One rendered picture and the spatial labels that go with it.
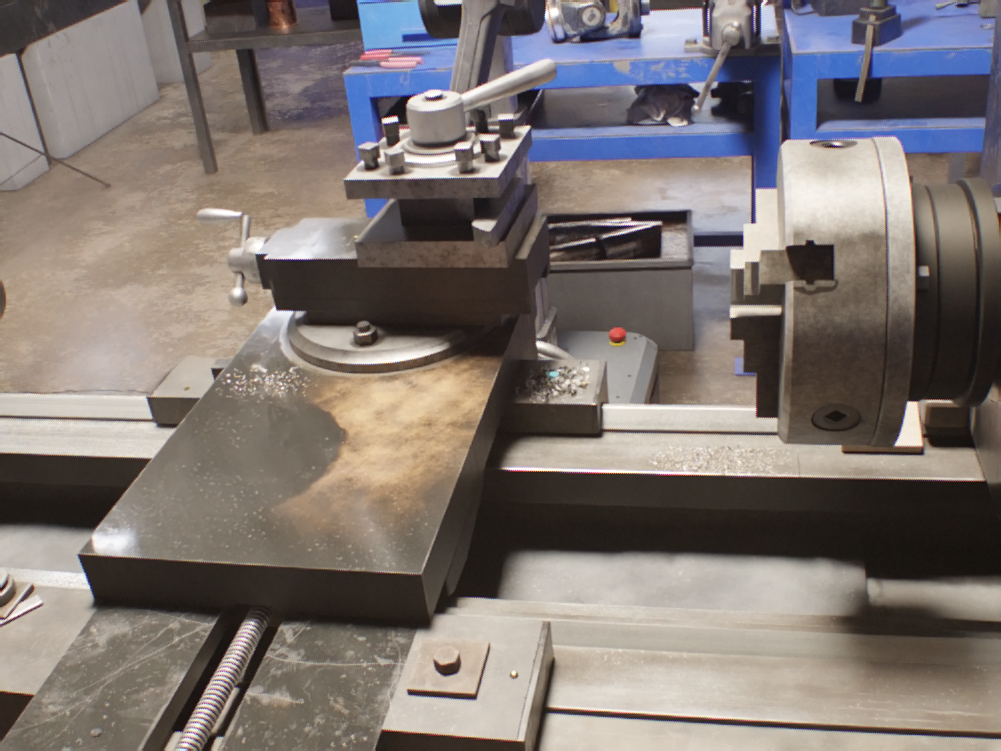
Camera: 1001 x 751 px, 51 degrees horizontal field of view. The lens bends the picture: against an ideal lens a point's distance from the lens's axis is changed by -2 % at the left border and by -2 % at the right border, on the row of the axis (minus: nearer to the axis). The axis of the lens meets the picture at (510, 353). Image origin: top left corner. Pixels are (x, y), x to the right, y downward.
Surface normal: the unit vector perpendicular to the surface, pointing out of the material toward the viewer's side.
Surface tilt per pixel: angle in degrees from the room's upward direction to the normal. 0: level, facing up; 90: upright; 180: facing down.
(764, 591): 13
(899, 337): 77
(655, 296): 90
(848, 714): 0
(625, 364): 0
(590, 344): 0
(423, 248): 90
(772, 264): 54
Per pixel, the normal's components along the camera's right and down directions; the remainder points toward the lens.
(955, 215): -0.15, -0.65
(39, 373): -0.10, -0.87
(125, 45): 0.98, 0.00
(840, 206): -0.18, -0.43
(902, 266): -0.20, -0.11
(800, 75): -0.18, 0.49
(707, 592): 0.30, -0.78
